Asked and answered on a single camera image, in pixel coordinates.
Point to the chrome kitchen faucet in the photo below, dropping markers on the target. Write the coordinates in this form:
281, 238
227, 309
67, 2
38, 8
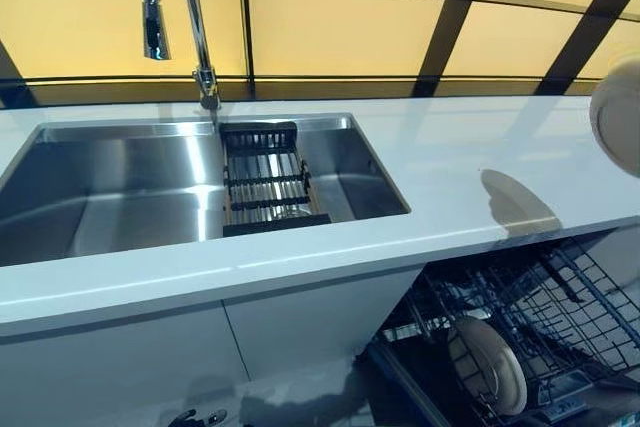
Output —
198, 22

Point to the white round plate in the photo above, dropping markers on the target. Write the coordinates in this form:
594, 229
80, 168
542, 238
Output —
620, 117
492, 367

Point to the stainless steel sink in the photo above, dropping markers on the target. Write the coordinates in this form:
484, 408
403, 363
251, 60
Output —
125, 182

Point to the white glossy cabinet door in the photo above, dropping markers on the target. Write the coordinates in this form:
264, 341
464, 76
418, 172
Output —
125, 372
320, 327

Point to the dark brown window frame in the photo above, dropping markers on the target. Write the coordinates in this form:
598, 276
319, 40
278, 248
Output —
452, 22

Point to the black dish drying rack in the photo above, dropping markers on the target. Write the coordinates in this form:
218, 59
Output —
275, 228

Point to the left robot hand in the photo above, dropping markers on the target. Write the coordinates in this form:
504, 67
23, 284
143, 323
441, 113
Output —
200, 421

